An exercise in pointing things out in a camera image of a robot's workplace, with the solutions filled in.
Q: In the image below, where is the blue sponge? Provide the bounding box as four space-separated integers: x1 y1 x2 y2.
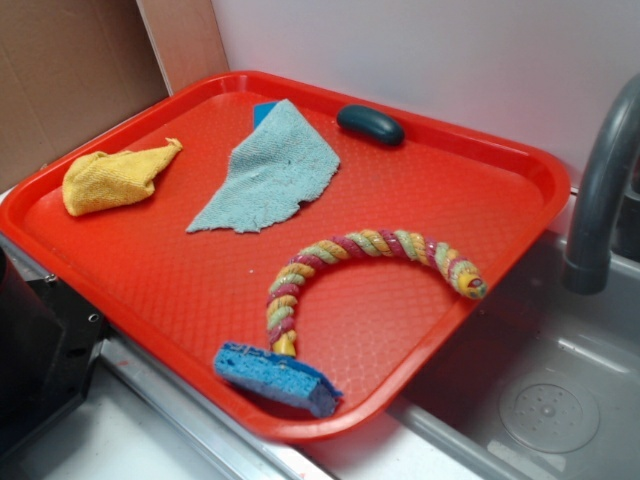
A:
213 342 343 418

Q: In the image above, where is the red plastic tray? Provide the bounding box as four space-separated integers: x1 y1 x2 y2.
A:
1 72 570 443

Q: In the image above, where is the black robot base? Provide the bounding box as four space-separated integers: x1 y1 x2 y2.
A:
1 252 105 460

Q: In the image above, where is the light blue towel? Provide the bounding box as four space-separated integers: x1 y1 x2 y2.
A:
186 100 340 233

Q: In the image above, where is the yellow cloth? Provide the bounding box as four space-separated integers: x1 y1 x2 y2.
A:
62 138 183 217

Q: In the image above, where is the multicolored twisted rope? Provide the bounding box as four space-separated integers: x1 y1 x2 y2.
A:
265 228 489 357

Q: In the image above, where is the sink drain cover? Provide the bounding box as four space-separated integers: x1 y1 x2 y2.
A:
498 380 600 454

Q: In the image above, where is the grey sink basin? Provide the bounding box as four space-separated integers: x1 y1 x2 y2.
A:
306 236 639 479

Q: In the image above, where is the dark teal oval soap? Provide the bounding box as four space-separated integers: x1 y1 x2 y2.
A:
336 104 405 146

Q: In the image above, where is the grey faucet spout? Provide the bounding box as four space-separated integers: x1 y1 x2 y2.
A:
562 76 639 295

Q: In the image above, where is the brown cardboard panel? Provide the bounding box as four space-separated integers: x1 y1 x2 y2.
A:
1 1 228 190

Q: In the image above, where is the blue object under towel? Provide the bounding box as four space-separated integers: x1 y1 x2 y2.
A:
253 101 278 129

